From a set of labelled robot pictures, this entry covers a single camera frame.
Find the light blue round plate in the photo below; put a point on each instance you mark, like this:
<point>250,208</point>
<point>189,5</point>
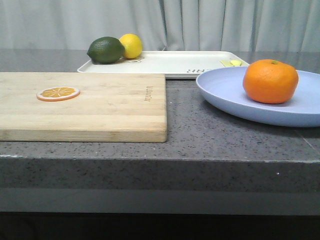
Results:
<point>223,88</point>

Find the orange mandarin fruit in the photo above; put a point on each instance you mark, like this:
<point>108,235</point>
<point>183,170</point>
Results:
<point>270,81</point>

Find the white rectangular tray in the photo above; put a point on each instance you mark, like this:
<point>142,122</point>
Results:
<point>172,64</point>

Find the wooden cutting board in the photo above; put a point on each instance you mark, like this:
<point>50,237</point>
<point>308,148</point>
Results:
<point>111,107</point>

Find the yellow lemon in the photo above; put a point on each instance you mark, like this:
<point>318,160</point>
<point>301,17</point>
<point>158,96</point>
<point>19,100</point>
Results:
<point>132,45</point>

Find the dark green lime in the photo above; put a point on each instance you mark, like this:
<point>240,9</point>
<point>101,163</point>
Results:
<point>105,50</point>

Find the pale yellow sliced pieces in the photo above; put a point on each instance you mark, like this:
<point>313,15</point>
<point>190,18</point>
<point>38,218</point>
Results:
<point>231,63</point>

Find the grey curtain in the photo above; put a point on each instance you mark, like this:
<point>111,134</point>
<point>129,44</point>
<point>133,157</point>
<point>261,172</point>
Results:
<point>173,25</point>

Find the orange slice disc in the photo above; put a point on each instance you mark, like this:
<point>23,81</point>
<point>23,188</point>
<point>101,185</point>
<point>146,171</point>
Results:
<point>58,93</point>

